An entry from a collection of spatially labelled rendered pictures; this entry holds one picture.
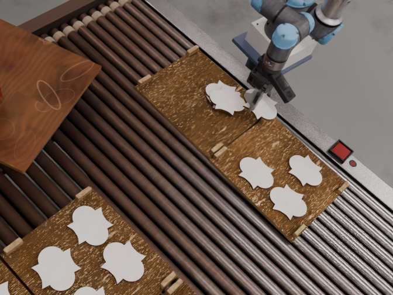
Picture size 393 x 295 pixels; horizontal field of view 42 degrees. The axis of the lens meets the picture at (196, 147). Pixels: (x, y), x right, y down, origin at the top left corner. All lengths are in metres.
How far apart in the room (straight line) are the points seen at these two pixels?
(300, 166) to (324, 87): 1.72
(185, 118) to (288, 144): 0.41
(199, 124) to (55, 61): 0.57
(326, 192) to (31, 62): 1.15
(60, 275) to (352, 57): 2.87
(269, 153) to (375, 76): 2.06
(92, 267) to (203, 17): 2.44
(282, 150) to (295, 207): 0.24
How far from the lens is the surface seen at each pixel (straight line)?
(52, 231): 1.67
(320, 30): 2.14
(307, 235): 1.86
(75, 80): 1.85
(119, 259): 1.63
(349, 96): 3.65
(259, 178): 1.86
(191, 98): 1.99
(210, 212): 1.77
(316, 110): 3.45
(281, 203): 1.84
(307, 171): 1.95
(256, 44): 2.33
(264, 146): 1.95
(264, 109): 1.89
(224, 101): 1.97
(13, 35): 1.99
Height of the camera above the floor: 2.47
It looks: 55 degrees down
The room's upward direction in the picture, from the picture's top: 21 degrees clockwise
